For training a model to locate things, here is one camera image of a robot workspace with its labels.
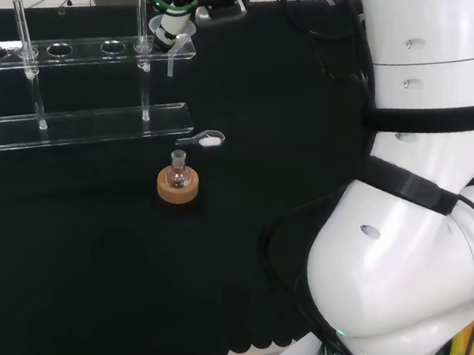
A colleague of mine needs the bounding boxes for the clear acrylic funnel stand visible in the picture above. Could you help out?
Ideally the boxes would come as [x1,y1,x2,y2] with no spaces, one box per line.
[0,0,211,176]

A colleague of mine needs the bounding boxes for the black bench cloth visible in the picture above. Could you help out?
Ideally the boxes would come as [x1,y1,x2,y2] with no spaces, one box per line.
[0,0,474,355]

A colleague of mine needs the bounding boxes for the clear plastic funnel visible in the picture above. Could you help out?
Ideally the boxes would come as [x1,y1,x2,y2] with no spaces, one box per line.
[143,14,198,81]

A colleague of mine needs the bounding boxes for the small round-bottom glass flask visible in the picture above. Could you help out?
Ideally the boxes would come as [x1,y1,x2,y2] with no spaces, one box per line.
[165,149,193,191]

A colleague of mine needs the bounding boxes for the clear glass weighing funnel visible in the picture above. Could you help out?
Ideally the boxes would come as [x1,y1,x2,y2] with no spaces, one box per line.
[174,125,228,152]

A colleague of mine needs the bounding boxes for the cork ring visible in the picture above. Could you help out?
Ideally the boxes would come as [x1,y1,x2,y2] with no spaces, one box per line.
[154,162,203,210]

